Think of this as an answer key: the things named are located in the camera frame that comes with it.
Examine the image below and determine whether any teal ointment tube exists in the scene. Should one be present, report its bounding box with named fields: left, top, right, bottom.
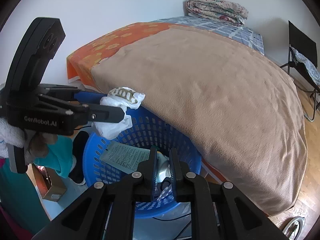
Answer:
left=100, top=141, right=150, bottom=174

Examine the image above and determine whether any white plastic bag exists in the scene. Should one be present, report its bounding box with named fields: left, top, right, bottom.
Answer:
left=155, top=152, right=172, bottom=201

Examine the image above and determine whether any left gloved hand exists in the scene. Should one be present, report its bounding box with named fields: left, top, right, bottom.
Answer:
left=0, top=117, right=60, bottom=167

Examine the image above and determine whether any orange floral bed sheet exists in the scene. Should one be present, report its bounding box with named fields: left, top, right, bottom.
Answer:
left=67, top=22, right=240, bottom=181

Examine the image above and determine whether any blue plastic laundry basket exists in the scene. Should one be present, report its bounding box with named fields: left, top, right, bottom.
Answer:
left=82, top=106, right=203, bottom=219

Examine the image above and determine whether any small cardboard box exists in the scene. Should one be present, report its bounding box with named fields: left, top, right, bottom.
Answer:
left=31, top=164, right=67, bottom=202

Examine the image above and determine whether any beige towel blanket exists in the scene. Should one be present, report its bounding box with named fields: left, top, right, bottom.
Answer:
left=91, top=25, right=308, bottom=216

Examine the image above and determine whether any white round floor device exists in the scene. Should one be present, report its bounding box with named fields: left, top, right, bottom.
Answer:
left=283, top=216, right=305, bottom=240

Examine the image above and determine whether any folded floral quilt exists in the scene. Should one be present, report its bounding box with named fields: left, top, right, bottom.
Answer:
left=185, top=0, right=249, bottom=27

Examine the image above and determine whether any blue checked bed sheet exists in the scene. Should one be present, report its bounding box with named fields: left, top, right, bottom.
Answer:
left=154, top=16, right=265, bottom=55

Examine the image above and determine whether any checked chair cushion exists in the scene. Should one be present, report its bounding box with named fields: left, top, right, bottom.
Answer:
left=290, top=47, right=319, bottom=87

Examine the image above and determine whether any black folding chair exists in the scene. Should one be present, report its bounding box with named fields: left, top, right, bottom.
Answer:
left=281, top=21, right=319, bottom=122

